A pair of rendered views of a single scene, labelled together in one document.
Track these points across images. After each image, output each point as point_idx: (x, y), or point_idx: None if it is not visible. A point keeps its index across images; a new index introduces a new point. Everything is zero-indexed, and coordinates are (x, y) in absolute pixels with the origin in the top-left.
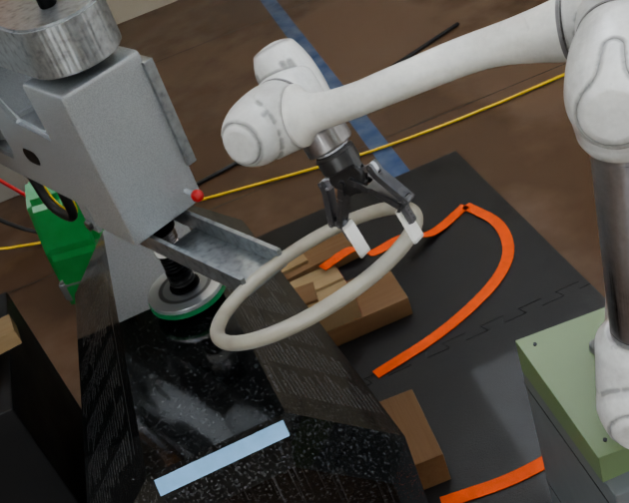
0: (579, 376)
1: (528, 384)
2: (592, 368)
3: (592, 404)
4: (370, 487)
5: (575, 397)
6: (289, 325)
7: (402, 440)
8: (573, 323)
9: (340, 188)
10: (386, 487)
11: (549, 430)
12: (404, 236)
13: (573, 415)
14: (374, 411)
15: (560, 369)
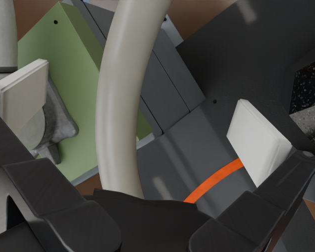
0: (81, 94)
1: (154, 124)
2: (73, 104)
3: (68, 61)
4: None
5: (81, 68)
6: None
7: (290, 110)
8: (93, 160)
9: (214, 234)
10: (301, 67)
11: (148, 95)
12: (102, 124)
13: (80, 46)
14: None
15: None
